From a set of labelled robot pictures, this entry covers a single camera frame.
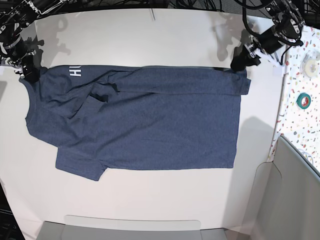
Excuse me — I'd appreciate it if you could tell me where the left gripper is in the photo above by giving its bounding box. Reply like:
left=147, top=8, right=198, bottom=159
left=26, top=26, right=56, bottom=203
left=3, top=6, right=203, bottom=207
left=230, top=27, right=284, bottom=72

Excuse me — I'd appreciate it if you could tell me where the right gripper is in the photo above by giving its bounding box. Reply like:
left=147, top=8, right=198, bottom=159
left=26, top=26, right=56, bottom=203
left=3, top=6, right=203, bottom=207
left=8, top=41, right=40, bottom=83

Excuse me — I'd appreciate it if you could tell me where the dark blue t-shirt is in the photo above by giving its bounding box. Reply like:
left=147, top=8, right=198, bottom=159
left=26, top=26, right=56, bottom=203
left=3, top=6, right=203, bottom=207
left=21, top=65, right=251, bottom=181

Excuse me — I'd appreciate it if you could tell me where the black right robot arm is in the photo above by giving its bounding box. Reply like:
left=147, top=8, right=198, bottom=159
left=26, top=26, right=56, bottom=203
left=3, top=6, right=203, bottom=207
left=0, top=0, right=66, bottom=84

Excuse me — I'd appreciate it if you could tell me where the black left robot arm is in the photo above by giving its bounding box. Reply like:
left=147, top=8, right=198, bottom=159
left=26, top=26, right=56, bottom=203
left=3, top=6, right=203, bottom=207
left=230, top=0, right=305, bottom=72

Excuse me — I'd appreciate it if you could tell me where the clear tape dispenser roll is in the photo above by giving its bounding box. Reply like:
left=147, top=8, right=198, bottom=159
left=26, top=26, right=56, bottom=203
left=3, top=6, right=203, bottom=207
left=300, top=50, right=320, bottom=79

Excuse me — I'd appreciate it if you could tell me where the green tape roll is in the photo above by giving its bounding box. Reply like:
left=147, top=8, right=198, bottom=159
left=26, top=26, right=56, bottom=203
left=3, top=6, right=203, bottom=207
left=296, top=92, right=311, bottom=110

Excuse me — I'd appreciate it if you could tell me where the terrazzo patterned table cover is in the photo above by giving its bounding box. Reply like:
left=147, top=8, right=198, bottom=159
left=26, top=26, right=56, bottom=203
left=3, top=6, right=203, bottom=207
left=268, top=26, right=320, bottom=170

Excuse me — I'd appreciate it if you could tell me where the grey chair right side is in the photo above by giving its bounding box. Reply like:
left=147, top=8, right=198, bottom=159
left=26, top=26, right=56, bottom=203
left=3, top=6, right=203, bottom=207
left=242, top=136, right=320, bottom=240

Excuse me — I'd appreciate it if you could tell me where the grey chair bottom edge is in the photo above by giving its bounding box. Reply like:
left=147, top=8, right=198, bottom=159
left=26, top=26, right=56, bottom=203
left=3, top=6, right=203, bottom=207
left=37, top=215, right=227, bottom=240

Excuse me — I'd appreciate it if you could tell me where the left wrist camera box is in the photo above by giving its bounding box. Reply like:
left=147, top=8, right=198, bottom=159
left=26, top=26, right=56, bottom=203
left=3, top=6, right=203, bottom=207
left=272, top=65, right=286, bottom=76

